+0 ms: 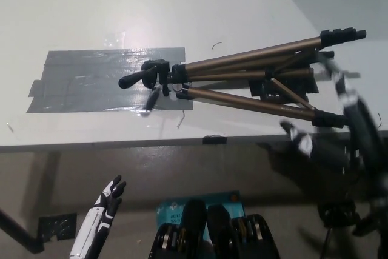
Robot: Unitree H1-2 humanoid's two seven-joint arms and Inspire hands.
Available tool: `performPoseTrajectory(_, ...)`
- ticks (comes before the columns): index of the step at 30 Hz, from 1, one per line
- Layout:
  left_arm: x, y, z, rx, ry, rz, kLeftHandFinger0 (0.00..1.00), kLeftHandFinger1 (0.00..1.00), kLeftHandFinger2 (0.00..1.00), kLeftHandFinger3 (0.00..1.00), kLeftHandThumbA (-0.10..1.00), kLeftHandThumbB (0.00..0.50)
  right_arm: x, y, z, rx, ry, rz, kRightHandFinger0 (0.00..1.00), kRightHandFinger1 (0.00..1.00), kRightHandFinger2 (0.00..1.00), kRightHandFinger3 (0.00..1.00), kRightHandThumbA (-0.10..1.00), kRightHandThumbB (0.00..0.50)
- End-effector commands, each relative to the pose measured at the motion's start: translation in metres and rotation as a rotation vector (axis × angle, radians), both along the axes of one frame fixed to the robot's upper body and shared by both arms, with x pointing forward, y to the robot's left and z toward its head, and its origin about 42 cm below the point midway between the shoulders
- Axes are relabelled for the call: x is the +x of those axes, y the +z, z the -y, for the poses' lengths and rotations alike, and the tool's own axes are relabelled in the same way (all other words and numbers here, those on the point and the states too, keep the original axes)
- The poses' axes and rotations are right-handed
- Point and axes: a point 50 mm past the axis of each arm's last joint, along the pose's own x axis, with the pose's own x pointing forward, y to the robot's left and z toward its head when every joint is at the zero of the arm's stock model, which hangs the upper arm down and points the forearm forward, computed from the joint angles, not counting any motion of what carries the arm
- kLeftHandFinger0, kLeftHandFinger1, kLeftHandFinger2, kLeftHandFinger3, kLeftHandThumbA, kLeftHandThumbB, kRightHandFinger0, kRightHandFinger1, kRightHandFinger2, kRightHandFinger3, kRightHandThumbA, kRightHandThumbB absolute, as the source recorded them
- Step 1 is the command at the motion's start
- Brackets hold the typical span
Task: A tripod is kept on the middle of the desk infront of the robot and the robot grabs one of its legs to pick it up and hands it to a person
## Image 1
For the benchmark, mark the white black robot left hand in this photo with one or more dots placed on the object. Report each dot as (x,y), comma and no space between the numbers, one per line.
(94,225)

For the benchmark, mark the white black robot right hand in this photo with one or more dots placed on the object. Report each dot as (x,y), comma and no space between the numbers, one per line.
(360,137)

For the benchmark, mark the bronze and black camera tripod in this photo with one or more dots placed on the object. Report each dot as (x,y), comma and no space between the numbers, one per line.
(179,72)

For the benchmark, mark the black robot torso blocks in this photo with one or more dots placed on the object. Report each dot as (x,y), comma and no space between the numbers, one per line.
(218,234)

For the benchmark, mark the black tape square on floor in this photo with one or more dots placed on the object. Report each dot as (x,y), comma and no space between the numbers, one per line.
(57,225)

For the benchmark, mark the black metal table leg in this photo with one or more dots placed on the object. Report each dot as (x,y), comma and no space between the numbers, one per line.
(18,233)

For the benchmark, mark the teal router box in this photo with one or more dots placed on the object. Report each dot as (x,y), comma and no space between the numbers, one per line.
(169,213)

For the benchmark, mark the black floor stand base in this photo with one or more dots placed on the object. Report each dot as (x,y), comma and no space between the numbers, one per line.
(339,215)

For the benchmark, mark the black tape patch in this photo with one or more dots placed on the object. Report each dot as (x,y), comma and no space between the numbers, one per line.
(269,93)

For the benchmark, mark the small black tape strip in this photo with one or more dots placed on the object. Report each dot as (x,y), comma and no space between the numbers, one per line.
(214,139)

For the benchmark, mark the clear tape piece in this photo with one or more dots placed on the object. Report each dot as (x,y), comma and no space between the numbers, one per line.
(115,39)

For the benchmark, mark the grey duct tape patch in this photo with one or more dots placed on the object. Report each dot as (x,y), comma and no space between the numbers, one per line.
(91,83)

